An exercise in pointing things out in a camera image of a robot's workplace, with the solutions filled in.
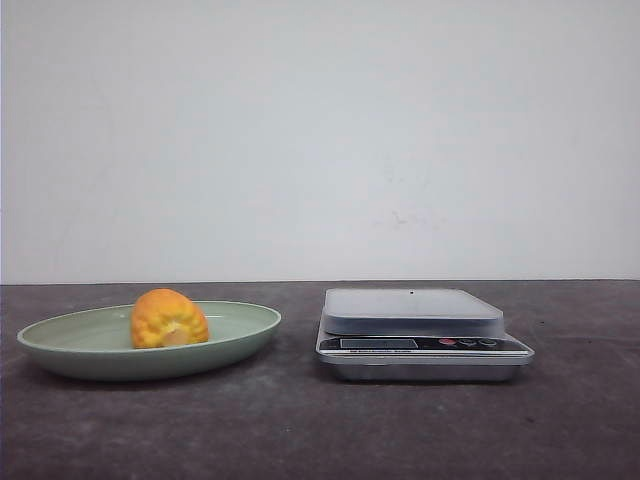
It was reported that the yellow corn cob piece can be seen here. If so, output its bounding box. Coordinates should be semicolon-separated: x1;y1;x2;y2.
130;288;210;349

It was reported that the silver digital kitchen scale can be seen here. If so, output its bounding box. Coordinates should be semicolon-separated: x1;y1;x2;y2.
316;288;535;382

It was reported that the pale green oval plate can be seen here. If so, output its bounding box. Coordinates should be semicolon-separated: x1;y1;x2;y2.
17;300;282;382

